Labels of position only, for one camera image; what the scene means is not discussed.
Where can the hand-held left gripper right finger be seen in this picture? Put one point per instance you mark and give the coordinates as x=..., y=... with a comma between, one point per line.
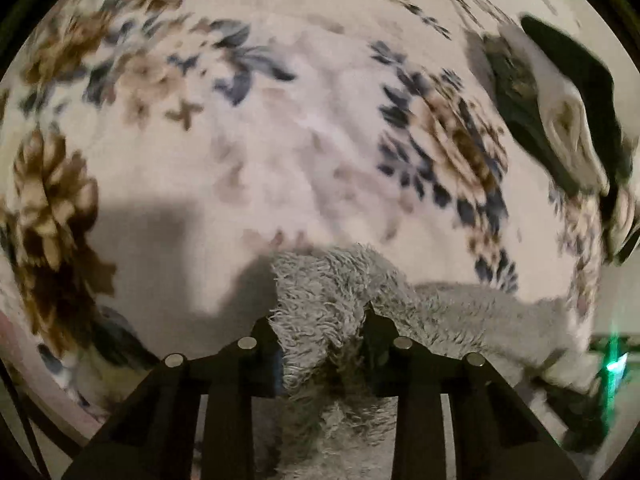
x=371, y=355

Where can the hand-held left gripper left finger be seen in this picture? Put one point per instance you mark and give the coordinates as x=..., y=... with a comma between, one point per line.
x=274, y=362

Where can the grey fuzzy pants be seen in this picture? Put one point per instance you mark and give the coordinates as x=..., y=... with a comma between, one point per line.
x=320, y=285

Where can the floral printed blanket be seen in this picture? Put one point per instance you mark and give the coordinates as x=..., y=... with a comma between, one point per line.
x=280, y=135

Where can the dark green and white garment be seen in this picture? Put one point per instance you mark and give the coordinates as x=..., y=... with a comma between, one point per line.
x=565, y=115

